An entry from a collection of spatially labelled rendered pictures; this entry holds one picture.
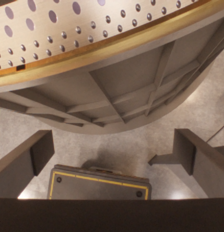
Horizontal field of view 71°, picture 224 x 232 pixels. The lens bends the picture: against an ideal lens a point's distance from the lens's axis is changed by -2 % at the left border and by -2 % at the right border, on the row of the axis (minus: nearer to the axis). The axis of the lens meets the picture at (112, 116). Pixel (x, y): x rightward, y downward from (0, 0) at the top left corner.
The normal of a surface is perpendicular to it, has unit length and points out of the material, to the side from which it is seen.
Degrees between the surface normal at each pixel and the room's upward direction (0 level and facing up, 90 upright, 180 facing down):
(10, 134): 0
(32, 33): 43
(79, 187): 0
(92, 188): 0
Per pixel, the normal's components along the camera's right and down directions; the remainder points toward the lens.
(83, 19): 0.07, 0.54
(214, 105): -0.15, -0.15
